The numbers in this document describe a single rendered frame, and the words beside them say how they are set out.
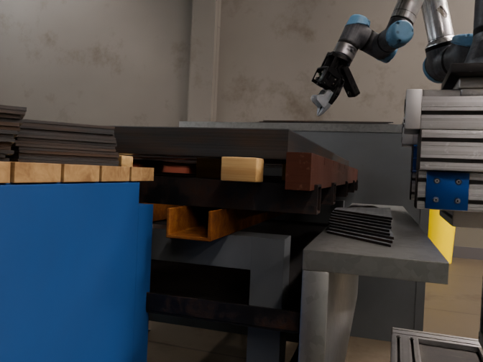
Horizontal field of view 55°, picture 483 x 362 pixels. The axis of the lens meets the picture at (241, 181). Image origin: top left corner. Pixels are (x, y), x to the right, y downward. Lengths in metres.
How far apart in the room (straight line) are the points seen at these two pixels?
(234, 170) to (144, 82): 5.49
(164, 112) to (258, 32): 1.51
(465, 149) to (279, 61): 4.58
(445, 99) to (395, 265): 0.52
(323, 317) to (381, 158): 1.69
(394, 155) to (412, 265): 1.68
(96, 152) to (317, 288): 0.38
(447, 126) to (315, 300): 0.56
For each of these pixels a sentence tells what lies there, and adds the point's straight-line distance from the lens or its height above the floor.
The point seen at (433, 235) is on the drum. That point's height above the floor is 0.27.
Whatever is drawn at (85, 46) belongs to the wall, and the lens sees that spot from 6.82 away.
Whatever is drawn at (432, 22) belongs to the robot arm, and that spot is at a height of 1.34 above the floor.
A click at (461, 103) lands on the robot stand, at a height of 0.96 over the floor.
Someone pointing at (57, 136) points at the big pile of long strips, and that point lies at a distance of 0.71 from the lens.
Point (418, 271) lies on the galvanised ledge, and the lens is 0.70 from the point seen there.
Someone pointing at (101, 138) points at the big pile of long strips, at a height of 0.83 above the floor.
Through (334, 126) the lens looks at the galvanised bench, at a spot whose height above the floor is 1.03.
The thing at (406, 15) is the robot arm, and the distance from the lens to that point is 1.62.
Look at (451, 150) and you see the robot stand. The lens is 1.12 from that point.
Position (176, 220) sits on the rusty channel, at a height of 0.70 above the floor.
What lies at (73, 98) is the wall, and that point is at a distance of 6.79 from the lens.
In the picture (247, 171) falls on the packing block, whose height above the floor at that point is 0.79.
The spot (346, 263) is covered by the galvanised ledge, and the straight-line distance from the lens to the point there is 0.70.
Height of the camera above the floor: 0.79
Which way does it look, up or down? 1 degrees down
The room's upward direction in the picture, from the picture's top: 3 degrees clockwise
